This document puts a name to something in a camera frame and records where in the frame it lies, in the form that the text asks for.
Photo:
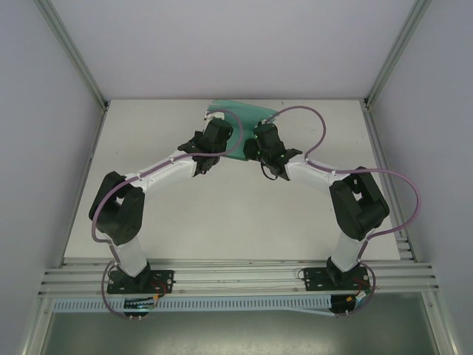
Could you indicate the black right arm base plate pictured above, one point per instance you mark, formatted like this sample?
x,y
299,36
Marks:
x,y
314,277

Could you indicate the aluminium side rail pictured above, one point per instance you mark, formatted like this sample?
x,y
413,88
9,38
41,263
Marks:
x,y
391,177
88,148

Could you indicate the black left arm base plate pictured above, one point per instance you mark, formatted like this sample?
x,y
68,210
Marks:
x,y
164,279

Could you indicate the aluminium cross rails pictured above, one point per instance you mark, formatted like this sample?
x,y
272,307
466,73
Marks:
x,y
240,275

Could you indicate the teal corrugated cardboard box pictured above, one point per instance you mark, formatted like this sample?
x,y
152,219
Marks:
x,y
251,112

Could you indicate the aluminium frame post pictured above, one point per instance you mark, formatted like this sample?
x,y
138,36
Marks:
x,y
397,51
72,51

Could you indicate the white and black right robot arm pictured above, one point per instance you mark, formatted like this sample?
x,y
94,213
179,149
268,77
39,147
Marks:
x,y
362,211

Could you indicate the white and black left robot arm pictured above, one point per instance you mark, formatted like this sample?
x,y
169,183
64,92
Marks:
x,y
122,214

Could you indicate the black controller board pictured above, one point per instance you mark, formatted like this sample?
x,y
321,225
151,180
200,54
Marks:
x,y
138,307
345,305

